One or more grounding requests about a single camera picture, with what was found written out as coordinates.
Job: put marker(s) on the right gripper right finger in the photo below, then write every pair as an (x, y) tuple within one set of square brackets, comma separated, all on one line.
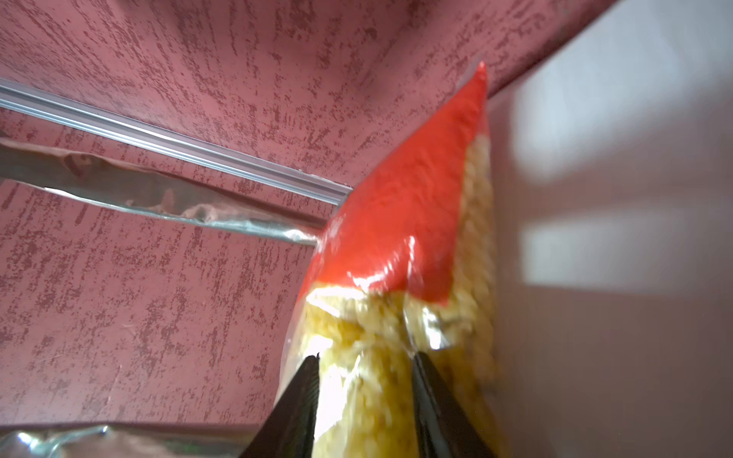
[(442, 427)]

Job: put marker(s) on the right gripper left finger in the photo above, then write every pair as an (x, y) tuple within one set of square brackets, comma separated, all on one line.
[(289, 430)]

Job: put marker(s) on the red macaroni bag large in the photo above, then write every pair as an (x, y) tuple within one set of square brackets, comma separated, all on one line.
[(406, 266)]

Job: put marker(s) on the left corner aluminium post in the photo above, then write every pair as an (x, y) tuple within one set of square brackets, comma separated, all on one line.
[(30, 101)]

